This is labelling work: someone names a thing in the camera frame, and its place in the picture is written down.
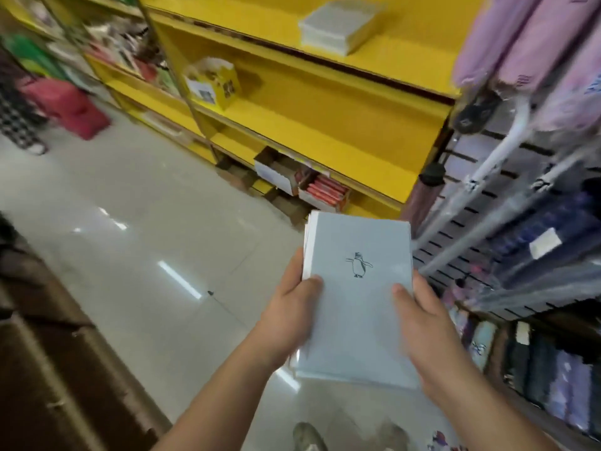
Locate maroon folded umbrella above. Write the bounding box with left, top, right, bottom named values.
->
left=400, top=162, right=447, bottom=239

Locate person's right forearm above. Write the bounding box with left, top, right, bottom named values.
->
left=425, top=366, right=559, bottom=451

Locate brown cardboard box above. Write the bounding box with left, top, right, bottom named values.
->
left=217, top=160, right=259, bottom=193

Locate row of pink umbrellas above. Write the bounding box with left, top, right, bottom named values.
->
left=452, top=0, right=601, bottom=137

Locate stack of pale blue notebooks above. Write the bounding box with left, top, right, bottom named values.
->
left=290, top=210, right=420, bottom=390

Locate box of red packets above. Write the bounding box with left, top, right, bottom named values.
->
left=298, top=171, right=351, bottom=214

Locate yellow shelving unit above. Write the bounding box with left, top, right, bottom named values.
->
left=0, top=0, right=489, bottom=231

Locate black and white checkered bag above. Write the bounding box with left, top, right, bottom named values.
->
left=0, top=51, right=49, bottom=156

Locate red bag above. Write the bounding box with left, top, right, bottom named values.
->
left=19, top=76, right=112, bottom=141

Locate person's left forearm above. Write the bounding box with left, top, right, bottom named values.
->
left=151, top=340, right=278, bottom=451

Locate yellow and white carton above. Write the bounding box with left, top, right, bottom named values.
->
left=182, top=57, right=242, bottom=112

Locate row of dark blue umbrellas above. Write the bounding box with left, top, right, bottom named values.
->
left=488, top=176, right=601, bottom=287

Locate green bag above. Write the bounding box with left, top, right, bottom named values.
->
left=4, top=34, right=71, bottom=82

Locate brown display counter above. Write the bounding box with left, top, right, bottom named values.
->
left=0, top=213, right=173, bottom=451

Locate person's left hand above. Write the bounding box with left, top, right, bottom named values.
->
left=254, top=247, right=324, bottom=372

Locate white cardboard display box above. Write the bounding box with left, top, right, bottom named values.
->
left=254, top=146, right=308, bottom=197

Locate pile of assorted shelf goods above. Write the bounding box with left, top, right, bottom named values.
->
left=47, top=14, right=181, bottom=96

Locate person's shoe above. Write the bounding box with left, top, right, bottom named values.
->
left=292, top=422, right=329, bottom=451

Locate white umbrella handle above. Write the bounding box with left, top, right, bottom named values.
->
left=462, top=96, right=532, bottom=193

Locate stack of white notebooks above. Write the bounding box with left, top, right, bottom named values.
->
left=298, top=0, right=382, bottom=57

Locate slatted wall display panel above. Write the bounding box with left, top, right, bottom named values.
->
left=413, top=103, right=601, bottom=320

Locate person's right hand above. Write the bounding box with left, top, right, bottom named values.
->
left=392, top=270, right=465, bottom=406

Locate grey umbrella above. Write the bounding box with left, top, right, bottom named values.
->
left=470, top=263, right=601, bottom=313

